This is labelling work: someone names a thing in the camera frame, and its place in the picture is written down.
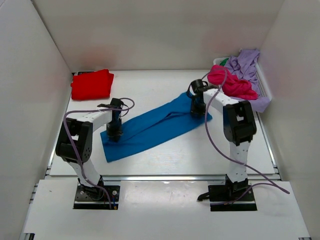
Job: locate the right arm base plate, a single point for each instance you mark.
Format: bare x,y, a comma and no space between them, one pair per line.
222,199

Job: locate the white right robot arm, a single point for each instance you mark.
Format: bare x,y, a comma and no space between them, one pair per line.
238,125

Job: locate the red folded t shirt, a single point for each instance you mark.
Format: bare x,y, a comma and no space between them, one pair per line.
92,86

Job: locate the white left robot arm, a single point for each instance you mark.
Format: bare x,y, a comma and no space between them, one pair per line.
75,141

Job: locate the lavender t shirt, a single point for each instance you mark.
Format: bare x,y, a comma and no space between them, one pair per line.
244,67

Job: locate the aluminium table edge rail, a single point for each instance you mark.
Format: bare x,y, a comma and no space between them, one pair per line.
197,155

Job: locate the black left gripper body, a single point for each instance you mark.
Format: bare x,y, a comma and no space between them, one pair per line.
114,128

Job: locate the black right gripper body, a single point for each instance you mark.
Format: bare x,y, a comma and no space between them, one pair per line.
197,108

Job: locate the blue t shirt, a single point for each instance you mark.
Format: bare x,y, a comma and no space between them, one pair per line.
152,128

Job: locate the white plastic basket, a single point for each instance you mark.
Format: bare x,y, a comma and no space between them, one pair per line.
261,84

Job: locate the green t shirt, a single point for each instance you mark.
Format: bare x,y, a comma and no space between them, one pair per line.
223,62

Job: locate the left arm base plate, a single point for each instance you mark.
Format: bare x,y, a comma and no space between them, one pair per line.
88,198

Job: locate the pink t shirt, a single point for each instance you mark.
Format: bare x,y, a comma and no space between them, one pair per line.
232,86

